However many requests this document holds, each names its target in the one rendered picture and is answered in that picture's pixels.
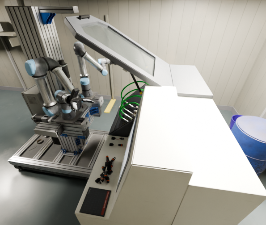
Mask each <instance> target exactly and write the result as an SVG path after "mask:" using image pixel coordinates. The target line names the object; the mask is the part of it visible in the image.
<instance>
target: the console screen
mask: <svg viewBox="0 0 266 225"><path fill-rule="evenodd" d="M139 108H140V106H139ZM138 114H139V109H138V112H137V114H136V117H135V121H134V124H133V126H132V129H131V133H130V136H129V138H128V143H127V147H126V151H125V155H124V159H123V163H122V168H121V172H120V176H119V180H118V185H117V189H118V187H119V185H120V182H121V179H122V177H123V174H124V171H125V169H126V167H127V164H128V161H129V158H130V153H131V147H132V143H133V138H134V133H135V127H136V122H137V118H138ZM117 189H116V192H117Z"/></svg>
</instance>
